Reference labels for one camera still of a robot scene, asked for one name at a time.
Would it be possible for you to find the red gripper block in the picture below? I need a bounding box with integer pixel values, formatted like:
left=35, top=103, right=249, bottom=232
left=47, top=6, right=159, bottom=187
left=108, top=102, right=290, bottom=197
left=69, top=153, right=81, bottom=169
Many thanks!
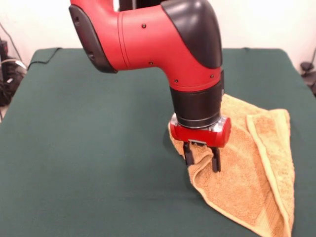
left=169, top=114, right=232, bottom=173

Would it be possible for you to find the tan terry towel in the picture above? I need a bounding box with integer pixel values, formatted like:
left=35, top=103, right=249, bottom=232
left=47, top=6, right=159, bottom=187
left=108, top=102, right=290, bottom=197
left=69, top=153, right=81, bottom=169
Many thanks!
left=167, top=93, right=296, bottom=237

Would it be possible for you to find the dark green table cloth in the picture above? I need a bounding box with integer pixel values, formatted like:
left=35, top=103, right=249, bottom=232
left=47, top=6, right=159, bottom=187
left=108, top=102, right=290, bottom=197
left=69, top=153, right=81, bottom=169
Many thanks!
left=0, top=47, right=316, bottom=237

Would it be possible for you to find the dark cable clump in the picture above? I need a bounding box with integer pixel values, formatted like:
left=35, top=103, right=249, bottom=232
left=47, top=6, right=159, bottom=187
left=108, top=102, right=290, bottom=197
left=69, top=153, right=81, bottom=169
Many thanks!
left=300, top=61, right=316, bottom=97

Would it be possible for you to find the black and white cable bundle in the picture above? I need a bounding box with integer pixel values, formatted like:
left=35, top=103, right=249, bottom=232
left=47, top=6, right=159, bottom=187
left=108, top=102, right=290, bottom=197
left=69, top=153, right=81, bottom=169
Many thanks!
left=0, top=22, right=28, bottom=107

